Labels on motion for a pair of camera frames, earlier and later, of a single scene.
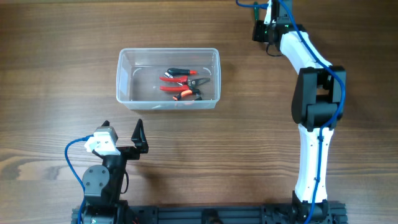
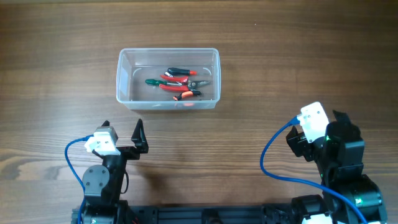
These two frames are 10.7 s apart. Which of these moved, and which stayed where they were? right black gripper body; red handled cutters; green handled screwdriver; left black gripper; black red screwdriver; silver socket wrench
Moved: right black gripper body; green handled screwdriver
Stayed: red handled cutters; black red screwdriver; silver socket wrench; left black gripper
